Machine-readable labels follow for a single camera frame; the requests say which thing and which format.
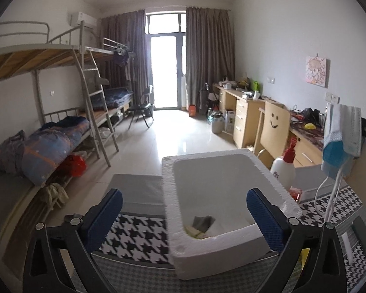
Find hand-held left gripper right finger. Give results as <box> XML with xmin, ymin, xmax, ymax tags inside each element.
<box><xmin>246</xmin><ymin>188</ymin><xmax>346</xmax><ymax>293</ymax></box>

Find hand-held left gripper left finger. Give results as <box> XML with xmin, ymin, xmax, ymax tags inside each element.
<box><xmin>23</xmin><ymin>188</ymin><xmax>124</xmax><ymax>293</ymax></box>

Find blue face mask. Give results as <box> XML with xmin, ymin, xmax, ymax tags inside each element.
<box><xmin>315</xmin><ymin>104</ymin><xmax>365</xmax><ymax>222</ymax></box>

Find white foam box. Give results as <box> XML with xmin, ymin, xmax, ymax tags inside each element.
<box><xmin>162</xmin><ymin>150</ymin><xmax>303</xmax><ymax>281</ymax></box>

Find houndstooth patchwork mat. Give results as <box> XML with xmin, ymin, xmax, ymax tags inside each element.
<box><xmin>70</xmin><ymin>173</ymin><xmax>366</xmax><ymax>293</ymax></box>

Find white bottle with red pump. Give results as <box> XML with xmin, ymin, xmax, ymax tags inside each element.
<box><xmin>270</xmin><ymin>137</ymin><xmax>298</xmax><ymax>190</ymax></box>

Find pale yellow cloth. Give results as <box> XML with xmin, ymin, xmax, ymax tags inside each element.
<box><xmin>41</xmin><ymin>183</ymin><xmax>68</xmax><ymax>209</ymax></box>

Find yellow packet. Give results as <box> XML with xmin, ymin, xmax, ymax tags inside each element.
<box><xmin>299</xmin><ymin>249</ymin><xmax>311</xmax><ymax>271</ymax></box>

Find red plastic bag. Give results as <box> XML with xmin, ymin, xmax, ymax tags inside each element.
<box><xmin>60</xmin><ymin>155</ymin><xmax>87</xmax><ymax>178</ymax></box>

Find wooden desk with patterned cover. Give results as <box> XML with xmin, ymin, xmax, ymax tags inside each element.
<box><xmin>288</xmin><ymin>119</ymin><xmax>327</xmax><ymax>167</ymax></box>

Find blue and orange quilt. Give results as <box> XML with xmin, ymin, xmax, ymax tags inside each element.
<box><xmin>21</xmin><ymin>116</ymin><xmax>90</xmax><ymax>187</ymax></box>

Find white paper strip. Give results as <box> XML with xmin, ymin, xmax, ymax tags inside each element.
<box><xmin>342</xmin><ymin>233</ymin><xmax>353</xmax><ymax>264</ymax></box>

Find wooden chair with smiley face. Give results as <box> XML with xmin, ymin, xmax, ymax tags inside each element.
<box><xmin>253</xmin><ymin>100</ymin><xmax>291</xmax><ymax>168</ymax></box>

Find light wooden desk with drawers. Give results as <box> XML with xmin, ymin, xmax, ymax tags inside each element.
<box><xmin>213</xmin><ymin>82</ymin><xmax>284</xmax><ymax>148</ymax></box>

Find black rectangular item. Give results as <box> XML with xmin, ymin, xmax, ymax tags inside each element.
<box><xmin>352</xmin><ymin>217</ymin><xmax>366</xmax><ymax>257</ymax></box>

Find white carton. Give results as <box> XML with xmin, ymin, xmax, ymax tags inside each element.
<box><xmin>225</xmin><ymin>110</ymin><xmax>236</xmax><ymax>133</ymax></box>

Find white bucket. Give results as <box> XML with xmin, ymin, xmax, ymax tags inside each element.
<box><xmin>210</xmin><ymin>114</ymin><xmax>224</xmax><ymax>134</ymax></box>

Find black folding chair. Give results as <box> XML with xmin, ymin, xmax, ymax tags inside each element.
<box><xmin>129</xmin><ymin>85</ymin><xmax>154</xmax><ymax>129</ymax></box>

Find grey purple cloth bundle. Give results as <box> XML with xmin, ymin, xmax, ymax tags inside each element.
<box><xmin>0</xmin><ymin>130</ymin><xmax>26</xmax><ymax>176</ymax></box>

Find blue checked bedding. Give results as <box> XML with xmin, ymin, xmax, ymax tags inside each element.
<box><xmin>105</xmin><ymin>87</ymin><xmax>133</xmax><ymax>109</ymax></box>

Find dark hanging clothes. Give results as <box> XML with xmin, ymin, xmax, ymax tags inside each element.
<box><xmin>113</xmin><ymin>50</ymin><xmax>130</xmax><ymax>68</ymax></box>

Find glass balcony door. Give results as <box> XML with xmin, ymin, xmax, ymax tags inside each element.
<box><xmin>145</xmin><ymin>12</ymin><xmax>188</xmax><ymax>110</ymax></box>

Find grey metal bunk bed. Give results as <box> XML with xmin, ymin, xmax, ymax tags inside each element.
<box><xmin>0</xmin><ymin>21</ymin><xmax>121</xmax><ymax>269</ymax></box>
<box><xmin>85</xmin><ymin>37</ymin><xmax>135</xmax><ymax>129</ymax></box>

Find brown curtain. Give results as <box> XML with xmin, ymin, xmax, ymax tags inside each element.
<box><xmin>186</xmin><ymin>6</ymin><xmax>235</xmax><ymax>110</ymax></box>
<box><xmin>101</xmin><ymin>10</ymin><xmax>150</xmax><ymax>110</ymax></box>

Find white air conditioner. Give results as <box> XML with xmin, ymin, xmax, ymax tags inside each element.
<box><xmin>70</xmin><ymin>11</ymin><xmax>97</xmax><ymax>27</ymax></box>

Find cartoon wall picture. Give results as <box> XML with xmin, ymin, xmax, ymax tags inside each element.
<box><xmin>305</xmin><ymin>55</ymin><xmax>328</xmax><ymax>87</ymax></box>

